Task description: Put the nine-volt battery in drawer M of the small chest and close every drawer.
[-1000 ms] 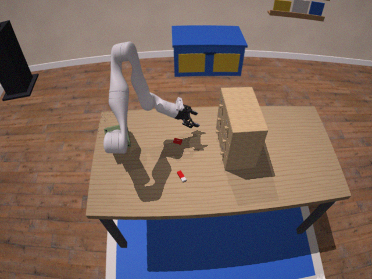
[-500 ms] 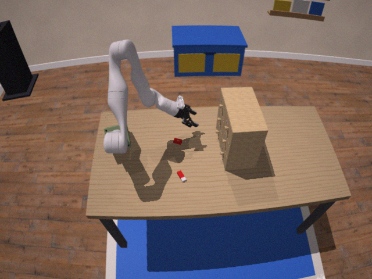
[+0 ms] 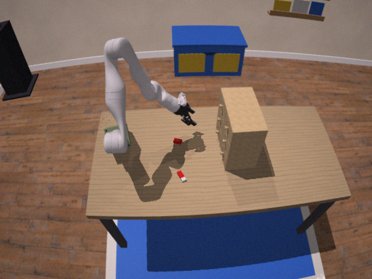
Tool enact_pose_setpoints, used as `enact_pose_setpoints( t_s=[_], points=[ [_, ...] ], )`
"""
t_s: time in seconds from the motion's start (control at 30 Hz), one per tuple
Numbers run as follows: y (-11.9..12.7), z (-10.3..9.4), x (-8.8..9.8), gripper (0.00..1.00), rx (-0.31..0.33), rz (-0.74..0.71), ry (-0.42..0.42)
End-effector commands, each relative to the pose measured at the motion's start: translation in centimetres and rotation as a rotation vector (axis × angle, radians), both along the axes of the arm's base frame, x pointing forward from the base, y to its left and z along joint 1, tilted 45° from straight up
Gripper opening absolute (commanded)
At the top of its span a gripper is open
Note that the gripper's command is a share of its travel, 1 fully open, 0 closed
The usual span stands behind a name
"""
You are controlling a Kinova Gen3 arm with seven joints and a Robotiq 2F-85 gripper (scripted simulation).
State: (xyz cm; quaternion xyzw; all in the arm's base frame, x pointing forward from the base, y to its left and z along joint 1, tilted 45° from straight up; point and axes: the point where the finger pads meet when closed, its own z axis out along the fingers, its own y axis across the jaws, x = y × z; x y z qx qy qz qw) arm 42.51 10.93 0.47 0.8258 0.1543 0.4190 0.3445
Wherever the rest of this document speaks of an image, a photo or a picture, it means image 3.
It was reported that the wooden chest of drawers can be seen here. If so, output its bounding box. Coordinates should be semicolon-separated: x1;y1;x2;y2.
220;87;268;170

